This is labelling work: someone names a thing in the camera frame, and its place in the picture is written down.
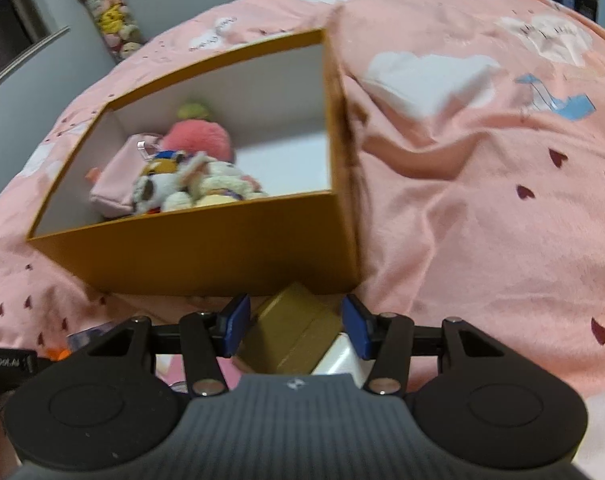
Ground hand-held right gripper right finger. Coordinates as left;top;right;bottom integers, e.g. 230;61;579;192
343;293;519;397

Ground clear tube of plush toys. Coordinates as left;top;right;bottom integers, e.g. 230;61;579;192
67;0;146;63

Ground pink box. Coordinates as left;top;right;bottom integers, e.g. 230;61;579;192
152;355;189;393

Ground brown white plush dog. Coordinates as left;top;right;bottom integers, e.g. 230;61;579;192
131;150;208;216

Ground orange cardboard box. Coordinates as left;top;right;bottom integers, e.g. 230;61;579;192
26;27;363;297

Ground pink fluffy plush peach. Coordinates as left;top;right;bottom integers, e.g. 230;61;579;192
160;102;236;164

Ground gold box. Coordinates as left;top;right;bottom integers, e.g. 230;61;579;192
234;281;344;376

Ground white pink crochet doll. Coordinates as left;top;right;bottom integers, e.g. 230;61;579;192
162;152;268;211

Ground pink pouch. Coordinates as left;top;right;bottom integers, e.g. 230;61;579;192
89;133;166;219

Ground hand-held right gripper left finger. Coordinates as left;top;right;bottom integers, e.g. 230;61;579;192
85;293;252;399

